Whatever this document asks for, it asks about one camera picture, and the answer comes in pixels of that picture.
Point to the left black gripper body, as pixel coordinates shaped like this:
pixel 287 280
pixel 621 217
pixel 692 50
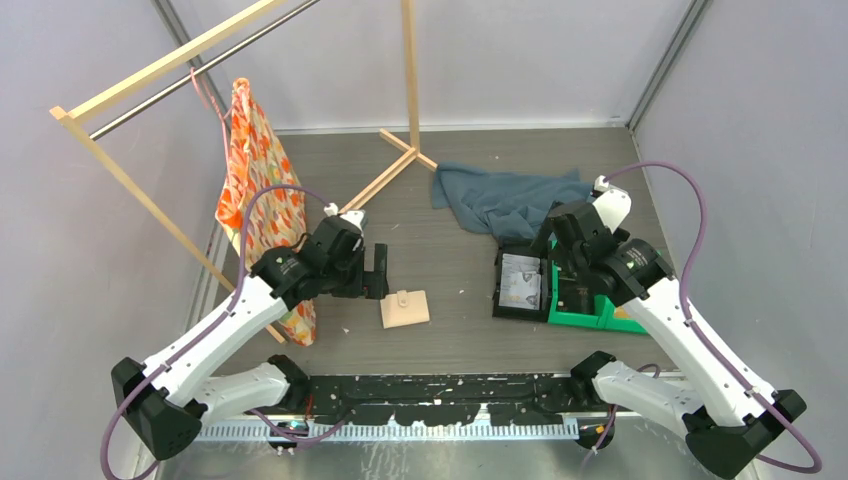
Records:
pixel 347 277

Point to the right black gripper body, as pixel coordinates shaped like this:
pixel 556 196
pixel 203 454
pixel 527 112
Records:
pixel 561 255

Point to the beige leather card holder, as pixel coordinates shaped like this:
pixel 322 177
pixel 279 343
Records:
pixel 404 308

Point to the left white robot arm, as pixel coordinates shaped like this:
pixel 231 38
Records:
pixel 170 396

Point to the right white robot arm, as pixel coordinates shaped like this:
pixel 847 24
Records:
pixel 728 414

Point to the black tray with cards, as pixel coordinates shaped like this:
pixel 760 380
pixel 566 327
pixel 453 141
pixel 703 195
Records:
pixel 522 283

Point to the green plastic bin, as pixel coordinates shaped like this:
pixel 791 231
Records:
pixel 571 304

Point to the blue grey cloth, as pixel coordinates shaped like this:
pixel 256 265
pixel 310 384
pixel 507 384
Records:
pixel 502 204

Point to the orange floral fabric bag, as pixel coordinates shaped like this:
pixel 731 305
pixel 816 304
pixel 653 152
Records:
pixel 255 158

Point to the metal hanging rod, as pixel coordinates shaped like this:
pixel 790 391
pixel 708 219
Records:
pixel 204 68

